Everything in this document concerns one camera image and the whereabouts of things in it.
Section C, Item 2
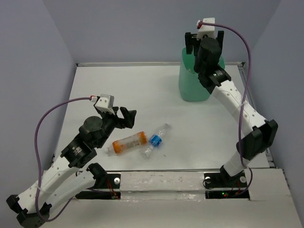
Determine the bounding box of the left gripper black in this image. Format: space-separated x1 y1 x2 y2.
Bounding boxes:
96 106 137 148

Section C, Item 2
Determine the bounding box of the crushed bottle blue label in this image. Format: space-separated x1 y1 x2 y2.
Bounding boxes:
140 123 171 159

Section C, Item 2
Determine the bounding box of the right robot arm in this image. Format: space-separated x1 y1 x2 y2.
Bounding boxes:
185 31 278 186

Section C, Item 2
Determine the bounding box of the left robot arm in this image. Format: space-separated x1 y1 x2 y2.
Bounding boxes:
6 105 137 228

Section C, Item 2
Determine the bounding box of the green plastic bin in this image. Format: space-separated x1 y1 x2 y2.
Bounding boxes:
178 47 210 102

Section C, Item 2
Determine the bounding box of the large orange label bottle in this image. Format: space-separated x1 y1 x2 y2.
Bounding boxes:
105 131 148 156

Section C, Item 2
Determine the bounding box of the white foam strip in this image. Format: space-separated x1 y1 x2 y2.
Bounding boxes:
120 171 205 192

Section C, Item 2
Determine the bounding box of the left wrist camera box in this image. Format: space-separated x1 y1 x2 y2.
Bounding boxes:
94 94 114 114

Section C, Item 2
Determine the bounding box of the aluminium back rail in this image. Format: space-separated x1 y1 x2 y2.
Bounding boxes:
76 61 245 67

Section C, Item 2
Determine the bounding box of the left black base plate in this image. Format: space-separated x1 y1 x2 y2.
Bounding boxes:
75 172 121 200

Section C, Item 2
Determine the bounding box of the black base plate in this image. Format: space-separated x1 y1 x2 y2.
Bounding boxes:
202 172 250 200
75 172 121 200

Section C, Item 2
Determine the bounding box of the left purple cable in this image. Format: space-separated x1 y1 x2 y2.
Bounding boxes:
34 95 98 220

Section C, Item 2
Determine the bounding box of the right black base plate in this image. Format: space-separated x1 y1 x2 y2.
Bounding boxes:
202 172 250 200

